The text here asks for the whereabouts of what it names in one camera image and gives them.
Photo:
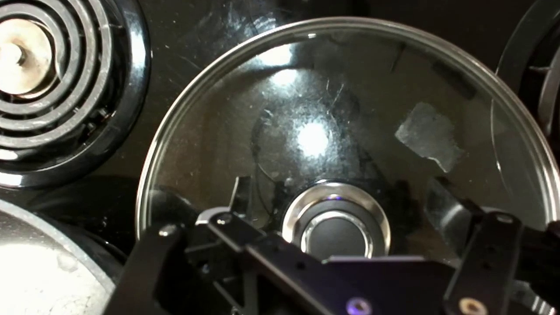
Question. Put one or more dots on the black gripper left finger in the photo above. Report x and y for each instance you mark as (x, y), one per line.
(222, 265)

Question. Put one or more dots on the black frying pan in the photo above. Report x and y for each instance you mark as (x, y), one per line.
(51, 270)

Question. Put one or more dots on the front left coil burner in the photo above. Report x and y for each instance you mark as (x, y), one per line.
(73, 78)

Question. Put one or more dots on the clear glass pan lid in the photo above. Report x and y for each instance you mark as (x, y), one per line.
(339, 132)

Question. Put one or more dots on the black electric stove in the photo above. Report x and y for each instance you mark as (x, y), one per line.
(184, 37)

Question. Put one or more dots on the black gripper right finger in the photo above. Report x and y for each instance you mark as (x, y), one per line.
(495, 251)

